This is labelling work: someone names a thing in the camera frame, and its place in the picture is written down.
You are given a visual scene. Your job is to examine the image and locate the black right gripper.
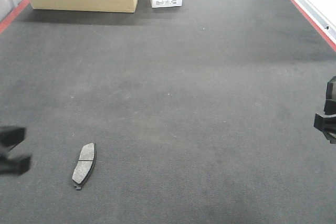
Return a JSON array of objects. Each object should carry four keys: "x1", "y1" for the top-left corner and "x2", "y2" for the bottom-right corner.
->
[{"x1": 313, "y1": 76, "x2": 335, "y2": 144}]

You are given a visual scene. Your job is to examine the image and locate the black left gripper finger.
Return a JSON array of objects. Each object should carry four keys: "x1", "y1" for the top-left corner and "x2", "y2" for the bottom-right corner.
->
[
  {"x1": 1, "y1": 155, "x2": 32, "y2": 176},
  {"x1": 1, "y1": 126, "x2": 26, "y2": 150}
]

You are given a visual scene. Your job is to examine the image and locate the dark brake pad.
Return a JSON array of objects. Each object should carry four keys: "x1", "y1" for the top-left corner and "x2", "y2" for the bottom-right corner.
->
[{"x1": 71, "y1": 143, "x2": 97, "y2": 190}]

